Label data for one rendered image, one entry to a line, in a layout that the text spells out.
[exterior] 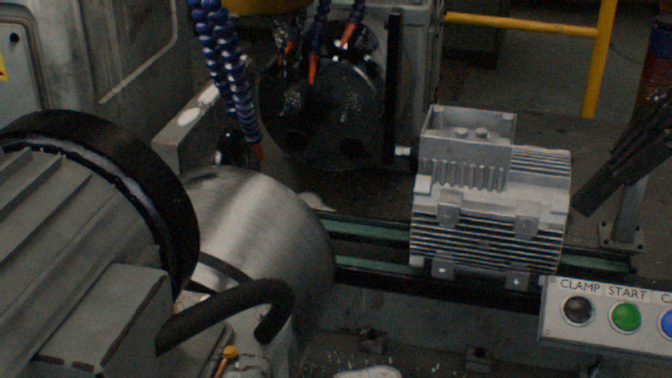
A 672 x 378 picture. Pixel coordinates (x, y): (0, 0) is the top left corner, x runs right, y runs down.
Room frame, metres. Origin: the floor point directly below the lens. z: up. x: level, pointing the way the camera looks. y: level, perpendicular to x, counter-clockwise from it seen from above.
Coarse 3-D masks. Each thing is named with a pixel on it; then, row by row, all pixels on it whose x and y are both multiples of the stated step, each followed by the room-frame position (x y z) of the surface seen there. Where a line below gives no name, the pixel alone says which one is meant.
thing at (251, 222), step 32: (192, 192) 0.70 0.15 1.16; (224, 192) 0.70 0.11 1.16; (256, 192) 0.71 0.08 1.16; (288, 192) 0.73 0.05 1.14; (224, 224) 0.64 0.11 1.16; (256, 224) 0.66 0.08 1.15; (288, 224) 0.69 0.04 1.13; (320, 224) 0.73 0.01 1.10; (224, 256) 0.60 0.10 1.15; (256, 256) 0.62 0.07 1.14; (288, 256) 0.64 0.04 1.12; (320, 256) 0.69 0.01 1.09; (192, 288) 0.57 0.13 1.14; (224, 288) 0.57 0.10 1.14; (320, 288) 0.66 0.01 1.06; (288, 352) 0.57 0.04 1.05
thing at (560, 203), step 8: (416, 176) 0.86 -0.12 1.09; (424, 176) 0.86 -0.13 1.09; (416, 184) 0.85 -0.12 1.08; (424, 184) 0.85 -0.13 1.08; (416, 192) 0.85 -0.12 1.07; (424, 192) 0.84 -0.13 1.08; (552, 200) 0.81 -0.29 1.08; (560, 200) 0.81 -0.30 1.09; (568, 200) 0.81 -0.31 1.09; (552, 208) 0.80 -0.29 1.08; (560, 208) 0.80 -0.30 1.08; (568, 208) 0.80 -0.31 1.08; (416, 256) 0.85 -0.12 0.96; (416, 264) 0.85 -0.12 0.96; (424, 264) 0.85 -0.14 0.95; (544, 280) 0.80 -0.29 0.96
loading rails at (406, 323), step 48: (336, 240) 0.98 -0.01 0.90; (384, 240) 0.96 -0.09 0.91; (336, 288) 0.88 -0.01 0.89; (384, 288) 0.86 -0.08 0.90; (432, 288) 0.84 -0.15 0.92; (480, 288) 0.83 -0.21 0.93; (528, 288) 0.84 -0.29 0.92; (384, 336) 0.85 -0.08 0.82; (432, 336) 0.84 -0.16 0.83; (480, 336) 0.82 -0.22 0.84; (528, 336) 0.81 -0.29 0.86
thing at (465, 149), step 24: (432, 120) 0.95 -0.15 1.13; (456, 120) 0.96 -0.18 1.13; (480, 120) 0.95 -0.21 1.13; (504, 120) 0.93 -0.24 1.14; (432, 144) 0.87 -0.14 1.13; (456, 144) 0.86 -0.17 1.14; (480, 144) 0.85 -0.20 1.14; (504, 144) 0.85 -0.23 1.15; (432, 168) 0.87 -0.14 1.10; (456, 168) 0.86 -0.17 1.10; (480, 168) 0.85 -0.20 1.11; (504, 168) 0.85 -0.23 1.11
